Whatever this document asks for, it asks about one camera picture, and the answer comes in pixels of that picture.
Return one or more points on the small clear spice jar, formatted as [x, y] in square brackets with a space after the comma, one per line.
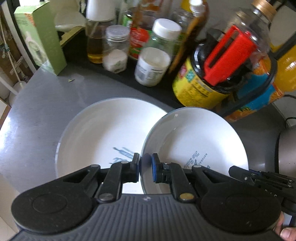
[115, 48]

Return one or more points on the oil dispenser white cap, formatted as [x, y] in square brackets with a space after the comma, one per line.
[99, 15]

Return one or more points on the small white plate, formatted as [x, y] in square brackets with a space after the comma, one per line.
[191, 136]

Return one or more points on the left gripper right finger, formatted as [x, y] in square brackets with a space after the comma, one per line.
[173, 175]

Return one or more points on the white pill bottle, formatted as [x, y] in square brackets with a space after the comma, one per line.
[151, 66]

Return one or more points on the sauce bottle green label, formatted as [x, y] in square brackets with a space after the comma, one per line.
[142, 21]

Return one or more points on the white plate with Sweet print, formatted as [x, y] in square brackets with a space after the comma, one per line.
[106, 132]

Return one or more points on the soy sauce bottle red handle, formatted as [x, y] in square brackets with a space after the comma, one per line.
[218, 64]

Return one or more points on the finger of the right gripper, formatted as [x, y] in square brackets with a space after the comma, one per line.
[251, 176]

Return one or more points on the green cardboard box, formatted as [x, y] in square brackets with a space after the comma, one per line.
[36, 24]

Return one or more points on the person's right hand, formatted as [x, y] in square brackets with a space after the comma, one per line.
[288, 233]

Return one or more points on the green jar white lid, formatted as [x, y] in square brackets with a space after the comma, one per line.
[164, 34]

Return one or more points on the black pressure cooker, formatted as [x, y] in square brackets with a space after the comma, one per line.
[285, 152]

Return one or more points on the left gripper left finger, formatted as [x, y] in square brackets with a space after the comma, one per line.
[119, 173]

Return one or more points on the orange juice bottle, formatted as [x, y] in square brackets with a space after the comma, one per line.
[271, 78]

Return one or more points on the black metal kitchen rack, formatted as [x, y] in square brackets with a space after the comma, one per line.
[75, 52]

